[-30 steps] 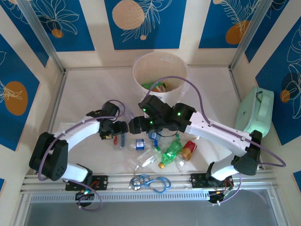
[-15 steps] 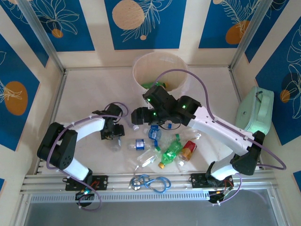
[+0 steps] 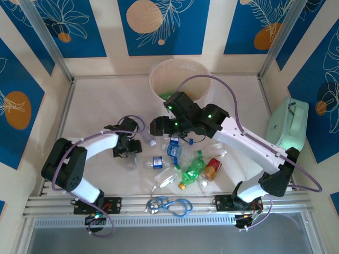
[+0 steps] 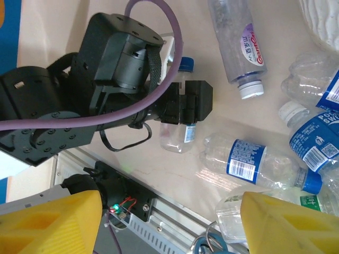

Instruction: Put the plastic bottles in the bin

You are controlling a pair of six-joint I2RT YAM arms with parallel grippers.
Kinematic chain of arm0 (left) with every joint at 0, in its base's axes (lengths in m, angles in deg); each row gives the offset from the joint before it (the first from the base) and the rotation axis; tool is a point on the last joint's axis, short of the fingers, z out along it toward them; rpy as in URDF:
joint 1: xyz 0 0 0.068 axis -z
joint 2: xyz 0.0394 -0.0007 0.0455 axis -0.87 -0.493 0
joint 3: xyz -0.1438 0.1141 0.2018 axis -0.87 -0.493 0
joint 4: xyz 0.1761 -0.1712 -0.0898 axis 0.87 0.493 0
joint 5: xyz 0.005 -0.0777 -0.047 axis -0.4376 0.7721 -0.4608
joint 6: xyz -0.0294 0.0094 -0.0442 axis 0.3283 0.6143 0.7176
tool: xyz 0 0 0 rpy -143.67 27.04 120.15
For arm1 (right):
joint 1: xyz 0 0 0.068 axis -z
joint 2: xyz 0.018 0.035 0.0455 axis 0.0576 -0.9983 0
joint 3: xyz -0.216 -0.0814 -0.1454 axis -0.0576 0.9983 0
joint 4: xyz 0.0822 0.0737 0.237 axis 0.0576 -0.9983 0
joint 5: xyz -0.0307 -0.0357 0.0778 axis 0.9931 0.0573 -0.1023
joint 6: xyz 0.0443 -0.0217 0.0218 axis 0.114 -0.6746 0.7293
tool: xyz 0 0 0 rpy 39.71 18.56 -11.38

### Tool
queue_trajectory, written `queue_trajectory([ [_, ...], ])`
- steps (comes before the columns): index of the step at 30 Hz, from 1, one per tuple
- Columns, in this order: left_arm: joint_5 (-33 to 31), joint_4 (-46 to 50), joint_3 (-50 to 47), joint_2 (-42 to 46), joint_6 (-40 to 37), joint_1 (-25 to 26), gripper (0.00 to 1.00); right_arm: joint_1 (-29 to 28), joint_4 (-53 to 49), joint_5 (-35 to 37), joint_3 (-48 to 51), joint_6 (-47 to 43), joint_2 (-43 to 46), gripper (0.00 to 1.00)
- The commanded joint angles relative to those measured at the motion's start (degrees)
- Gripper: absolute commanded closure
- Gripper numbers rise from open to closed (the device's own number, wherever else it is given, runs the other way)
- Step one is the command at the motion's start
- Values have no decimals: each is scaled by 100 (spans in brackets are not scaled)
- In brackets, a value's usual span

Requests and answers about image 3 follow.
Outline aluminium side rail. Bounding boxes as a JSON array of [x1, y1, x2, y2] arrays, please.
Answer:
[[257, 75, 296, 191], [39, 78, 77, 196]]

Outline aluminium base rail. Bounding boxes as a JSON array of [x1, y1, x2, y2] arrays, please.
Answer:
[[22, 190, 315, 219]]

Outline crushed clear bottle green cap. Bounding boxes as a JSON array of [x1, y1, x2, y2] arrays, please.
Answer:
[[182, 142, 229, 162]]

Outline green plastic bottle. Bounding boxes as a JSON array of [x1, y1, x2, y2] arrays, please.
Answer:
[[158, 91, 176, 101], [176, 156, 207, 190]]

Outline blue stethoscope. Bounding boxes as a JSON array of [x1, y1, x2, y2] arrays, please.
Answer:
[[145, 185, 193, 219]]

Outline grey slotted cable duct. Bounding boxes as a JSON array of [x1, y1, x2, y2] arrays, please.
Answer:
[[33, 214, 237, 229]]

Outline clear bottle blue label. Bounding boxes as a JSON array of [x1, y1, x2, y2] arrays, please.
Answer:
[[142, 155, 179, 169], [162, 133, 194, 146], [165, 144, 184, 159]]

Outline red label bottle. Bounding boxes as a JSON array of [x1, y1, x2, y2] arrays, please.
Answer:
[[200, 157, 222, 187]]

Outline grey metal panel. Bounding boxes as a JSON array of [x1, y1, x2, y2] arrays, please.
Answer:
[[25, 211, 321, 254]]

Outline mint green case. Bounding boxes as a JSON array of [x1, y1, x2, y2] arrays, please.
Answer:
[[265, 96, 310, 150]]

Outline white plastic waste basket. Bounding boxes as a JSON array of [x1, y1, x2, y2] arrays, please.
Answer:
[[147, 63, 216, 112]]

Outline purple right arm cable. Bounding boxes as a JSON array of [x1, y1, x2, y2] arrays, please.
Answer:
[[177, 75, 323, 231]]

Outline aluminium frame post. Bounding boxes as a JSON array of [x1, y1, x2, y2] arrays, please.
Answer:
[[258, 0, 309, 80], [19, 0, 74, 83]]

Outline small black connector board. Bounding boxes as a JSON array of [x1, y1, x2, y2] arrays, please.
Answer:
[[84, 213, 108, 233], [234, 213, 263, 230]]

